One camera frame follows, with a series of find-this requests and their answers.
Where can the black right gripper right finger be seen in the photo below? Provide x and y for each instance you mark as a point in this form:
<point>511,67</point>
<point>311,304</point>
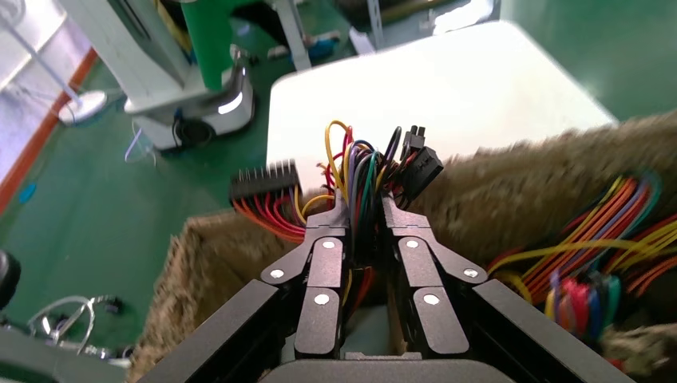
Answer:
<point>423,264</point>

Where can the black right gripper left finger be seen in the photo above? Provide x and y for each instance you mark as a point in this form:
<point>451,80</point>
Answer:
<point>322,296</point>

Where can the white robot chassis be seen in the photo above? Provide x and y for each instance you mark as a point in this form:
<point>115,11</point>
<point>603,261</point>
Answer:
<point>148,63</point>

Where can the black round object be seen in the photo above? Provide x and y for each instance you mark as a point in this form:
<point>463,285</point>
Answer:
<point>8,277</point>

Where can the white table frame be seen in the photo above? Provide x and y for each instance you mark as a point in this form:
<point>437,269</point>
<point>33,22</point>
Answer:
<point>293,37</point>

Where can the white pedestal fan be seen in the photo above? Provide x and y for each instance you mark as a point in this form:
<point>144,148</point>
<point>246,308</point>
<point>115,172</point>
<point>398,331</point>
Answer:
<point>84,105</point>

